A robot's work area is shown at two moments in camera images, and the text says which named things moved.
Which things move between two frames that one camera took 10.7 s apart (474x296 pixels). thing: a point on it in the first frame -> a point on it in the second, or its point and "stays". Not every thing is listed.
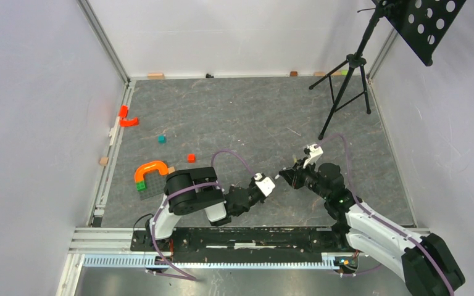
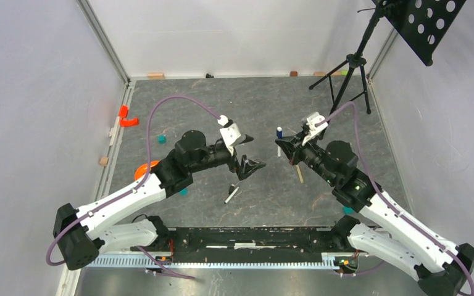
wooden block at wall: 155,76 stays
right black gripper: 293,176 -> 292,147
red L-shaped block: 123,122 stays
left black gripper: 253,184 -> 247,166
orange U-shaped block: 160,166 stays
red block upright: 123,111 stays
